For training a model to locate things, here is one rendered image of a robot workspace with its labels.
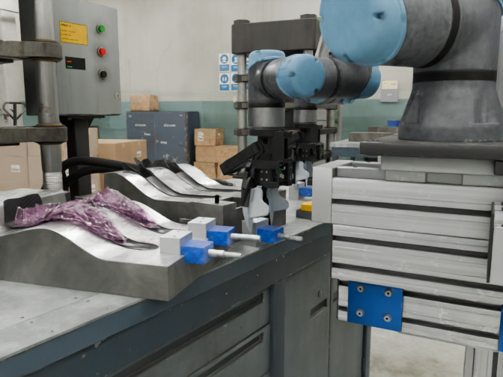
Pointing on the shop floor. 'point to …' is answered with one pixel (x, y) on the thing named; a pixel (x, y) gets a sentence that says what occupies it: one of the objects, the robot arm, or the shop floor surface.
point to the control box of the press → (78, 72)
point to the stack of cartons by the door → (212, 152)
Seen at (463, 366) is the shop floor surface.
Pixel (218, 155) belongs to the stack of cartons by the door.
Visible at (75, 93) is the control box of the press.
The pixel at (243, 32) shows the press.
